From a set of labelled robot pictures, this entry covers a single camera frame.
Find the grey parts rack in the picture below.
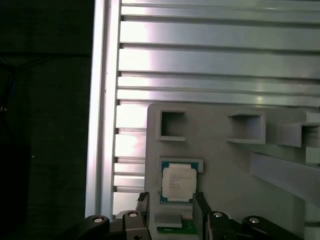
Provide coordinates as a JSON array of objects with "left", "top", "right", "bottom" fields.
[{"left": 144, "top": 102, "right": 320, "bottom": 240}]

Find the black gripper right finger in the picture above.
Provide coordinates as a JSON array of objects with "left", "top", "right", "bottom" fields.
[{"left": 192, "top": 191, "right": 303, "bottom": 240}]

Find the green RAM stick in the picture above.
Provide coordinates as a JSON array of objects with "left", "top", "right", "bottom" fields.
[{"left": 156, "top": 219, "right": 195, "bottom": 235}]

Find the silver CPU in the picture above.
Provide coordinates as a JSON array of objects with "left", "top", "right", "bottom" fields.
[{"left": 161, "top": 161, "right": 200, "bottom": 204}]

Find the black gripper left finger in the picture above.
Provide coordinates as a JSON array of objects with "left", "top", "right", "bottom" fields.
[{"left": 74, "top": 191, "right": 151, "bottom": 240}]

